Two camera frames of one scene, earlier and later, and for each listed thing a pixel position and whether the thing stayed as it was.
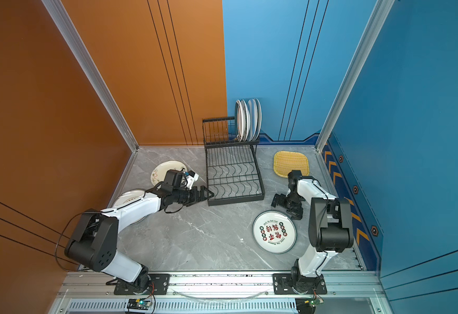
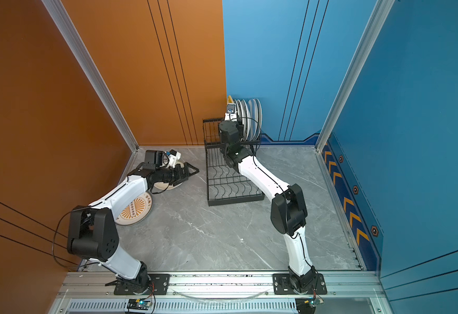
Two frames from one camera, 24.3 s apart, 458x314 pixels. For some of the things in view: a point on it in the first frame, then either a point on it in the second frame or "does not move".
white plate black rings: (245, 120) does not move
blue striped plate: (258, 115) does not move
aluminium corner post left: (91, 70) does not move
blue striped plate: (253, 112) does not move
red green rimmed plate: (239, 120) does not move
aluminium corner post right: (380, 14) does not move
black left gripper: (201, 197) -> (182, 176)
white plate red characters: (275, 231) -> (239, 110)
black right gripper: (296, 212) -> (222, 127)
